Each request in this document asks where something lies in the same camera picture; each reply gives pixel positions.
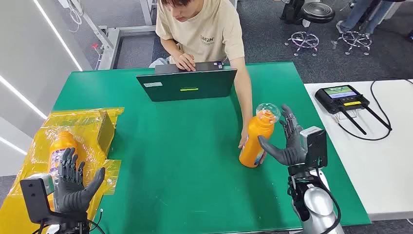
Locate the person's right hand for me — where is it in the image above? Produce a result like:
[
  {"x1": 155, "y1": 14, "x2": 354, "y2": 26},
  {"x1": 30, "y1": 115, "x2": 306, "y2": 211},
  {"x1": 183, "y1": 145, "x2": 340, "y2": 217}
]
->
[{"x1": 175, "y1": 53, "x2": 197, "y2": 72}]

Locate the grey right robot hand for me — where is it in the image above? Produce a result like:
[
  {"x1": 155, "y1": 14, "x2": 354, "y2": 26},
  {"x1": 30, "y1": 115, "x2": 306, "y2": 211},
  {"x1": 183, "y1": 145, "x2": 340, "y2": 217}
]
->
[{"x1": 258, "y1": 104, "x2": 307, "y2": 167}]

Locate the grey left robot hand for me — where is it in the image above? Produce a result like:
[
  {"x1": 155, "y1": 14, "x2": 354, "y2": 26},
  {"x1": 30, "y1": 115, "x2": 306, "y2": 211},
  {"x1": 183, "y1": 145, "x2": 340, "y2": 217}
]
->
[{"x1": 53, "y1": 148, "x2": 106, "y2": 214}]

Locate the person's left hand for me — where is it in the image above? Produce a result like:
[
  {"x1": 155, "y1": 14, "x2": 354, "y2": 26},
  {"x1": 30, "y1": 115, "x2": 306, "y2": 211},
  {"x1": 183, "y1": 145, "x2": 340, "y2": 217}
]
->
[{"x1": 238, "y1": 124, "x2": 268, "y2": 165}]

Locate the orange bottle with clear cap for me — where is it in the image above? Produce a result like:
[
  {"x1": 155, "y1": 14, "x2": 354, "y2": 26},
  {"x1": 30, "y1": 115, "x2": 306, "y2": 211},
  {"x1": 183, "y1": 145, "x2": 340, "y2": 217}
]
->
[{"x1": 239, "y1": 103, "x2": 282, "y2": 169}]

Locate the orange bottle with label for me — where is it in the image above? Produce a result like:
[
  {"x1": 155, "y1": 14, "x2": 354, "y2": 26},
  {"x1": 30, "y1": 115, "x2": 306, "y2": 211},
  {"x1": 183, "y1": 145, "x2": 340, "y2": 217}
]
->
[{"x1": 47, "y1": 130, "x2": 79, "y2": 176}]

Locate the dark laptop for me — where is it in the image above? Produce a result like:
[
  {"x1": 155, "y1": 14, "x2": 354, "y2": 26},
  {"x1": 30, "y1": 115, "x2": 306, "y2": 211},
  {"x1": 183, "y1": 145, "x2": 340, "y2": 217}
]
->
[{"x1": 136, "y1": 61, "x2": 238, "y2": 103}]

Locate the yellow plastic bag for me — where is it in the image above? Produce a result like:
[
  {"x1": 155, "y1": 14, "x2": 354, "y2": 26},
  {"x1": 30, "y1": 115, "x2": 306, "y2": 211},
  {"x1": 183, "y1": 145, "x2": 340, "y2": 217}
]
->
[{"x1": 0, "y1": 107, "x2": 125, "y2": 234}]

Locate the green table mat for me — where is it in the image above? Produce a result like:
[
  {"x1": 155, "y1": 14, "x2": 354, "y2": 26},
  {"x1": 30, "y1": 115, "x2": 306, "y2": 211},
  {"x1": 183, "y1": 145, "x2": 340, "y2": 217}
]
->
[{"x1": 51, "y1": 62, "x2": 372, "y2": 234}]

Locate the black handheld controller with screen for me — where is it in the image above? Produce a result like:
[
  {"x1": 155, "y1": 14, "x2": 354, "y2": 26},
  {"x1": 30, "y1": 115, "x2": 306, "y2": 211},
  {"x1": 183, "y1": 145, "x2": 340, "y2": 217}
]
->
[{"x1": 315, "y1": 85, "x2": 393, "y2": 136}]

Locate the cardboard box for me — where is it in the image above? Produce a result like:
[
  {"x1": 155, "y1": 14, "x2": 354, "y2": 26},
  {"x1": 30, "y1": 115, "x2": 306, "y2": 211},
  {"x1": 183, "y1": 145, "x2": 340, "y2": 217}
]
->
[{"x1": 95, "y1": 111, "x2": 115, "y2": 156}]

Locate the black round stool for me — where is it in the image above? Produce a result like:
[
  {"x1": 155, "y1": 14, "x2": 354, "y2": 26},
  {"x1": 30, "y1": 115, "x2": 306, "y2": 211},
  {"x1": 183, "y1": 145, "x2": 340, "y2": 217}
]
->
[{"x1": 284, "y1": 1, "x2": 336, "y2": 58}]

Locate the chrome stool base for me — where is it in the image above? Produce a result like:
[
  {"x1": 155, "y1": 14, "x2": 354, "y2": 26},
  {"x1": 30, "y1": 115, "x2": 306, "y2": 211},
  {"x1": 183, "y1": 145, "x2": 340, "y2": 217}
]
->
[{"x1": 331, "y1": 30, "x2": 373, "y2": 56}]

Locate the person in jeans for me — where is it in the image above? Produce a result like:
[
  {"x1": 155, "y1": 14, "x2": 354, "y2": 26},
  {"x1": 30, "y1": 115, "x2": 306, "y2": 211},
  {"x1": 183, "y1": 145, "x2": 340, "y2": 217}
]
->
[{"x1": 335, "y1": 0, "x2": 407, "y2": 36}]

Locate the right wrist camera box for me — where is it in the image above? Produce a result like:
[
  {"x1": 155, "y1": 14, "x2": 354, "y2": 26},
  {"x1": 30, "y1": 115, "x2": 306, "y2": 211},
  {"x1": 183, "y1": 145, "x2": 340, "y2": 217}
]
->
[{"x1": 300, "y1": 126, "x2": 328, "y2": 169}]

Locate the black cable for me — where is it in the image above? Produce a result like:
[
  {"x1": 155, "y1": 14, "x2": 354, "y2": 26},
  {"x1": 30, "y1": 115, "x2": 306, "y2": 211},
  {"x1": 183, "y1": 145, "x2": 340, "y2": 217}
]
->
[{"x1": 335, "y1": 79, "x2": 413, "y2": 142}]

